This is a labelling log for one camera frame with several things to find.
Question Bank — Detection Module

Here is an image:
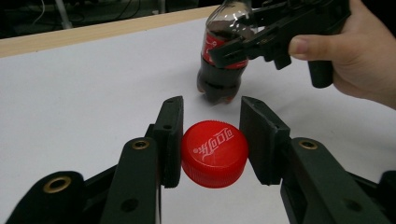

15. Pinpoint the cola bottle with red label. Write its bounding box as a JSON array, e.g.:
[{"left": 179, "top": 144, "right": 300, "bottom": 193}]
[{"left": 196, "top": 0, "right": 260, "bottom": 105}]

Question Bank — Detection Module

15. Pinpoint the wooden table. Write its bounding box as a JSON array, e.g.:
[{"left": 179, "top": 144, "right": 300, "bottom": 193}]
[{"left": 0, "top": 5, "right": 226, "bottom": 59}]

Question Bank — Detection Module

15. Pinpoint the white floor cable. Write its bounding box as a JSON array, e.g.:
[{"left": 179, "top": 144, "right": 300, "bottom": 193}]
[{"left": 30, "top": 0, "right": 47, "bottom": 26}]

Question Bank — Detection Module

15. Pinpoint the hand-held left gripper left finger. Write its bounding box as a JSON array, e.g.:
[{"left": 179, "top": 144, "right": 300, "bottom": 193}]
[{"left": 99, "top": 95, "right": 185, "bottom": 224}]

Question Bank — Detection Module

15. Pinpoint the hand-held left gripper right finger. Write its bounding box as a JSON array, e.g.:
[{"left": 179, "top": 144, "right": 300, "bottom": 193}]
[{"left": 239, "top": 95, "right": 390, "bottom": 224}]

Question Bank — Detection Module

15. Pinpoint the red bottle cap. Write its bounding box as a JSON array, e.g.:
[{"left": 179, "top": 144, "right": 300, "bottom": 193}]
[{"left": 180, "top": 119, "right": 249, "bottom": 189}]

